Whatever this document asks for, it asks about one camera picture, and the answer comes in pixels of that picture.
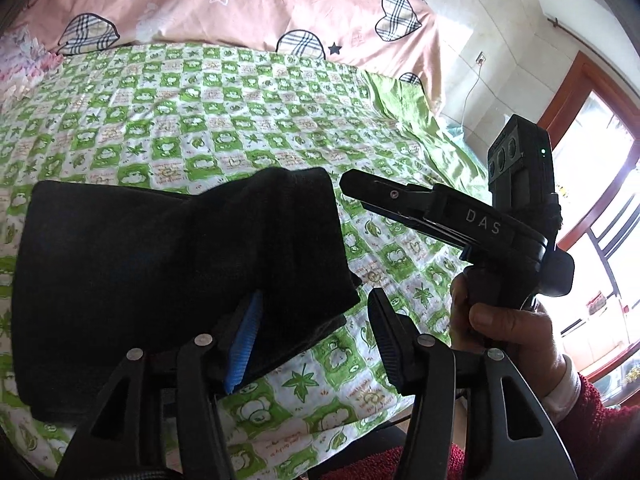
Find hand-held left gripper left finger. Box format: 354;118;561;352
55;290;266;480

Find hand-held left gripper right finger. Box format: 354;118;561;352
366;287;583;480

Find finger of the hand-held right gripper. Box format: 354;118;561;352
357;202;468;251
339;169;441;222

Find black pants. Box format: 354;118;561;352
10;166;362;423

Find person's right forearm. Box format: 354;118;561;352
542;355;640;480

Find person's right hand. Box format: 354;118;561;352
449;272;568;401

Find person's red sweater body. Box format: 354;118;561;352
320;440;466;480

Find curtain rod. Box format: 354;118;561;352
546;16;640;98

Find green checkered bed sheet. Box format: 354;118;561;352
0;42;493;480

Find pink quilt with plaid hearts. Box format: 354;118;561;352
0;0;451;121

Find pale floral cloth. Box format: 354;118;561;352
0;27;66;106

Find white wall cable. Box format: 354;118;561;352
459;60;487;132

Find wooden window frame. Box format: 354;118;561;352
537;50;640;386

